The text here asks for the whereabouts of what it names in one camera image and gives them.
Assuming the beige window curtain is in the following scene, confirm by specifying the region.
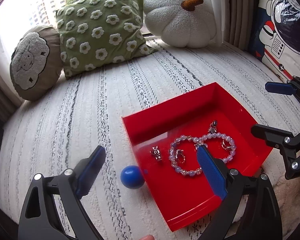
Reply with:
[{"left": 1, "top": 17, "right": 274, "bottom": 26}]
[{"left": 210, "top": 0, "right": 259, "bottom": 50}]

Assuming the pale purple bead bracelet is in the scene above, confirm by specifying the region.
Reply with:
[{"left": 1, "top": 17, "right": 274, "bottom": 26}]
[{"left": 168, "top": 134, "right": 203, "bottom": 177}]

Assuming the silver leaf ring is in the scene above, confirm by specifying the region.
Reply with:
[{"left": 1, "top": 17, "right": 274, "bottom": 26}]
[{"left": 149, "top": 146, "right": 164, "bottom": 162}]

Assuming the clear crackle bead bracelet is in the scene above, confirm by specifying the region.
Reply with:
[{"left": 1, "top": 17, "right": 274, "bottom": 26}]
[{"left": 201, "top": 132, "right": 237, "bottom": 164}]

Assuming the small silver ring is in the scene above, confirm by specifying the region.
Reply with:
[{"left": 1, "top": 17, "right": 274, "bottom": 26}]
[{"left": 221, "top": 139, "right": 233, "bottom": 152}]

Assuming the white pumpkin plush pillow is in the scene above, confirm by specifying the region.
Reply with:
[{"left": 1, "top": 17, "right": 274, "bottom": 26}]
[{"left": 143, "top": 0, "right": 217, "bottom": 48}]

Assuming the dark stone silver ring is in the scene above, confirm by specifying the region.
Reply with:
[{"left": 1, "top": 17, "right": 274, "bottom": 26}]
[{"left": 207, "top": 120, "right": 218, "bottom": 134}]

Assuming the operator hand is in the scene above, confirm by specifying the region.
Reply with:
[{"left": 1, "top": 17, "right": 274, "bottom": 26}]
[{"left": 139, "top": 235, "right": 155, "bottom": 240}]

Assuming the astronaut print pillow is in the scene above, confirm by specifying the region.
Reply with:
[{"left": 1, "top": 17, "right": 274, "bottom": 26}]
[{"left": 248, "top": 0, "right": 300, "bottom": 82}]

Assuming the silver antler ring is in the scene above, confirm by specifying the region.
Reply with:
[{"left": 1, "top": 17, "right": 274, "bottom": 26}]
[{"left": 175, "top": 149, "right": 187, "bottom": 163}]

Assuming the green daisy pillow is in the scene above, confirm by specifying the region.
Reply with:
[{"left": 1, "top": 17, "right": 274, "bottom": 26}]
[{"left": 56, "top": 0, "right": 156, "bottom": 78}]

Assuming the beige sheep round pillow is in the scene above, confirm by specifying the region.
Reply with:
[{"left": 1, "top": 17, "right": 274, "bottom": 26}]
[{"left": 10, "top": 25, "right": 63, "bottom": 101}]

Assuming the red plastic tray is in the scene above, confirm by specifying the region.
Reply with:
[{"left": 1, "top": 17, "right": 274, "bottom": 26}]
[{"left": 121, "top": 81, "right": 274, "bottom": 232}]

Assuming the blue ball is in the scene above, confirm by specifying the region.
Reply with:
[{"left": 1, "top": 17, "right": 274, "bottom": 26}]
[{"left": 120, "top": 165, "right": 145, "bottom": 189}]

